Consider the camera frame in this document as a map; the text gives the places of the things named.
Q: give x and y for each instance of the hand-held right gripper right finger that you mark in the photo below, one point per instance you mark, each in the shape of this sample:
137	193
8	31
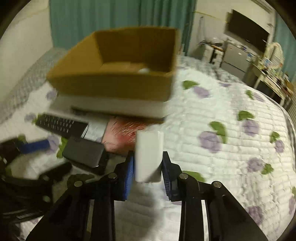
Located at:
167	183

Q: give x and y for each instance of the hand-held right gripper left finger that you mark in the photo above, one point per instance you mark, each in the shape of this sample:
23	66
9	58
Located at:
128	179

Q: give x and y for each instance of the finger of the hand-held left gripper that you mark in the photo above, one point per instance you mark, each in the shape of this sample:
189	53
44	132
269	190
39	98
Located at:
34	146
55	172

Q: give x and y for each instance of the white rectangular box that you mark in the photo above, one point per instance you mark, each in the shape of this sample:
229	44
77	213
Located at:
148	155

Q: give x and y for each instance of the brown cardboard box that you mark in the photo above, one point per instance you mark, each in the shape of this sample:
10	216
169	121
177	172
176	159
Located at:
115	67

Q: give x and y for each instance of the black remote control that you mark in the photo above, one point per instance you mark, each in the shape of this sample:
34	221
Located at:
60	125

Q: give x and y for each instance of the black wallet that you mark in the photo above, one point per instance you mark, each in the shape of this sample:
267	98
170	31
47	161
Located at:
83	152

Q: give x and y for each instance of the red packet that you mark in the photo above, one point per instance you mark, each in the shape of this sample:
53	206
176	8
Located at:
120	136

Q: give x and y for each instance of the white paper card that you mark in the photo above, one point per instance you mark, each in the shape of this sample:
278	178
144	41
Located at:
97	130

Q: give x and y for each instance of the grey knitted blanket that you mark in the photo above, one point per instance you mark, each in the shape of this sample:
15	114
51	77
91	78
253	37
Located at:
20	81

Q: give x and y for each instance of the floral white quilt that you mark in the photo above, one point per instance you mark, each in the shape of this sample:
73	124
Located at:
231	143

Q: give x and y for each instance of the flat white box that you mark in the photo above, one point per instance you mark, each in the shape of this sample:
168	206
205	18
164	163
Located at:
108	106

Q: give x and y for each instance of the grey refrigerator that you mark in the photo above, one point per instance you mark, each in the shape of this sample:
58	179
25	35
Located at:
237	60

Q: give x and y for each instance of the white desk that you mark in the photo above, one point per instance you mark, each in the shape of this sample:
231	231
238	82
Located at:
269	81

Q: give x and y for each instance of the green curtain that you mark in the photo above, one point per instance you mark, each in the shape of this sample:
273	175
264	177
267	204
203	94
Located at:
120	16

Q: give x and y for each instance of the white arched chair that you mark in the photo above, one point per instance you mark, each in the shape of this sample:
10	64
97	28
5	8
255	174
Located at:
276	54

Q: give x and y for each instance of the black wall television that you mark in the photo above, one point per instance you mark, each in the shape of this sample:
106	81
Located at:
248	30

